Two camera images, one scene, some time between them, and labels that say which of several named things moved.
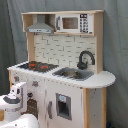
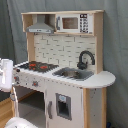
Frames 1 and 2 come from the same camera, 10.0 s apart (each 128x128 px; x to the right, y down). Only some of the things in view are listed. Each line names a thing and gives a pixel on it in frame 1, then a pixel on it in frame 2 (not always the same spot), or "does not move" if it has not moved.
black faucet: x=82 y=65 does not move
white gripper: x=20 y=91 -> x=7 y=74
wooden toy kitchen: x=66 y=84 does not move
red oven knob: x=35 y=84 does not move
